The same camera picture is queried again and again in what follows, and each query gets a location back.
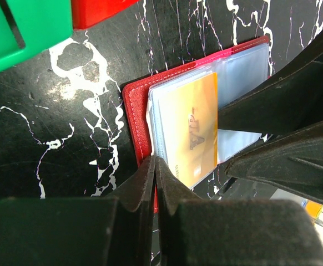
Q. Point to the green plastic bin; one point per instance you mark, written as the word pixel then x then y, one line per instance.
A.
pixel 30 27

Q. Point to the gold VIP credit card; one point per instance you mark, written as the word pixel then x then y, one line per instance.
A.
pixel 189 119

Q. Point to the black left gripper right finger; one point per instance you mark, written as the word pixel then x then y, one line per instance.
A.
pixel 195 231

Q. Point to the red leather card holder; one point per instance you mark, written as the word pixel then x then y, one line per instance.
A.
pixel 239 70

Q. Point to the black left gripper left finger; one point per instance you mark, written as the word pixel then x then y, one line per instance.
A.
pixel 111 230

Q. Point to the red plastic bin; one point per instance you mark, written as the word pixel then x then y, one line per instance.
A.
pixel 87 13

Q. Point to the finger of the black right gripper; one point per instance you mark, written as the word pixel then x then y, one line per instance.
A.
pixel 293 163
pixel 289 100

